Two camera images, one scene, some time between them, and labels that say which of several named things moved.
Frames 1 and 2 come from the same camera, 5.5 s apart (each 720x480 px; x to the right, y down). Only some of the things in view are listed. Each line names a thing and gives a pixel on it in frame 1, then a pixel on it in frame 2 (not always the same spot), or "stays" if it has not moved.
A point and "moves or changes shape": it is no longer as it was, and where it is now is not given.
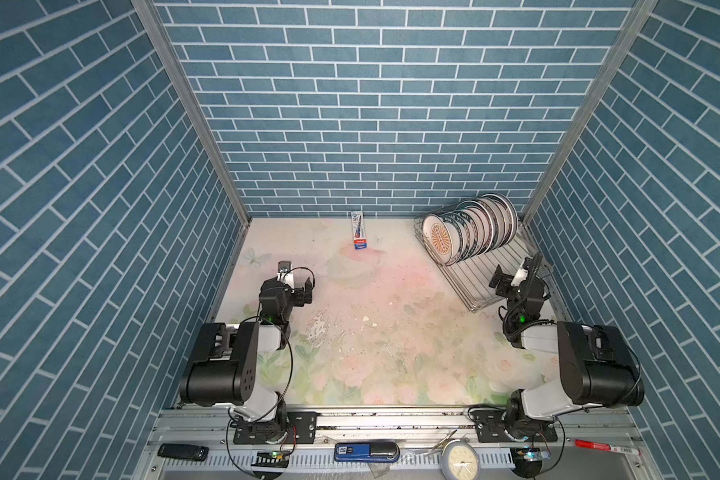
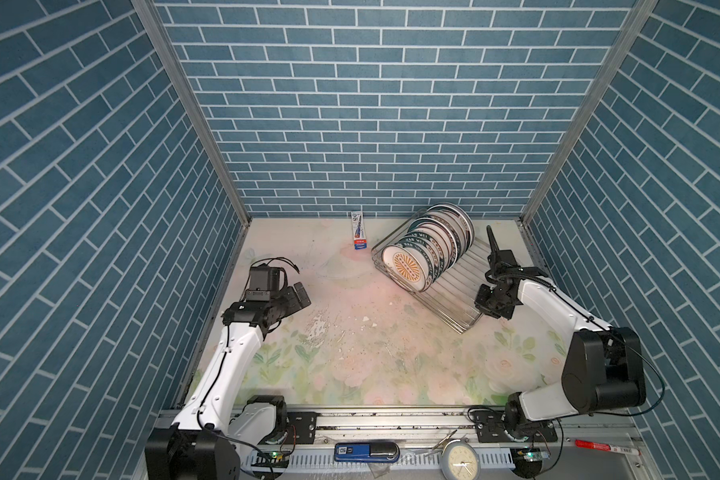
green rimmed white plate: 495,222 -> 452,228
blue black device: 366,451 stays
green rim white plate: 467,235 -> 431,253
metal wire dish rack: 472,276 moves or changes shape
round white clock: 460,461 stays
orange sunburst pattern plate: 438,237 -> 405,268
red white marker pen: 607,447 stays
